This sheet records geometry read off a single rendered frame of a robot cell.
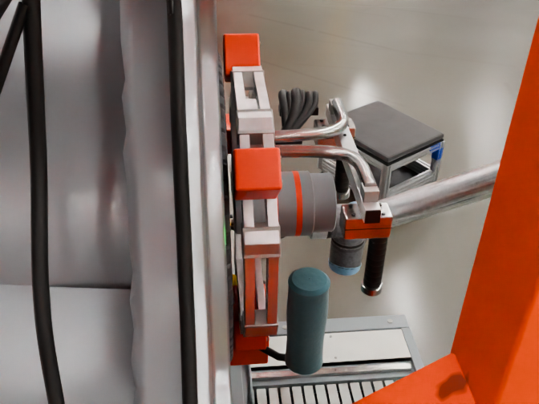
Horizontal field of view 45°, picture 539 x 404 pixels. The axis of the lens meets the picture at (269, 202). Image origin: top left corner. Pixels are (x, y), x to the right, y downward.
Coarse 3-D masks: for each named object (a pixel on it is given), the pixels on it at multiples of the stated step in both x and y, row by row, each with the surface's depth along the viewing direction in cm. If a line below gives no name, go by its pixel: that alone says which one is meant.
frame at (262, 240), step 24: (240, 72) 129; (240, 96) 120; (264, 96) 120; (240, 120) 113; (264, 120) 113; (240, 144) 112; (264, 144) 113; (240, 240) 160; (264, 240) 110; (240, 264) 157; (240, 288) 150; (240, 312) 144; (264, 312) 122
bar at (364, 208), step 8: (328, 104) 149; (328, 112) 147; (328, 120) 147; (336, 120) 142; (336, 136) 139; (344, 136) 137; (336, 144) 139; (344, 144) 134; (352, 144) 134; (352, 168) 126; (352, 176) 124; (352, 184) 125; (360, 184) 122; (360, 200) 119; (360, 208) 119; (368, 208) 115; (376, 208) 115; (368, 216) 116; (376, 216) 116
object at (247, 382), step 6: (246, 366) 192; (246, 372) 190; (246, 378) 188; (246, 384) 186; (252, 384) 184; (246, 390) 184; (252, 390) 182; (246, 396) 183; (252, 396) 180; (246, 402) 181; (252, 402) 179
